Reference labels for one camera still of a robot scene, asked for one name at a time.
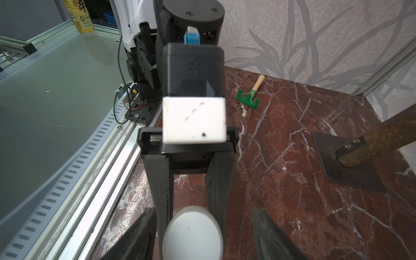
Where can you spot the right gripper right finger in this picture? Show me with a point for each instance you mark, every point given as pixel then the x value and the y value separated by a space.
pixel 270 241

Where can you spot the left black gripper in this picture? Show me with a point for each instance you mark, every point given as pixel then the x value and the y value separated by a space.
pixel 162 160

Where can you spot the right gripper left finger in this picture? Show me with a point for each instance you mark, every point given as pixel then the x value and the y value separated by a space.
pixel 137 243

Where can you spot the white bottle cap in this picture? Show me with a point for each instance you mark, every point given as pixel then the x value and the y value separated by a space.
pixel 193 234

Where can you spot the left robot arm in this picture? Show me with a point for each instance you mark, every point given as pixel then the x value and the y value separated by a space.
pixel 148 26

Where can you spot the pink artificial blossom tree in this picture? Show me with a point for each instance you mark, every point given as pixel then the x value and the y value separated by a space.
pixel 349 161

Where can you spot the yellow drink carton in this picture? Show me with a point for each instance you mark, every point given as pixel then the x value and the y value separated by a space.
pixel 79 14

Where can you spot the aluminium mounting rail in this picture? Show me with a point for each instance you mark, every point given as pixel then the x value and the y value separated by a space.
pixel 60 109

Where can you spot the green toy rake wooden handle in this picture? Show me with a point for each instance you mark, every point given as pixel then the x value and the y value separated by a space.
pixel 249 98

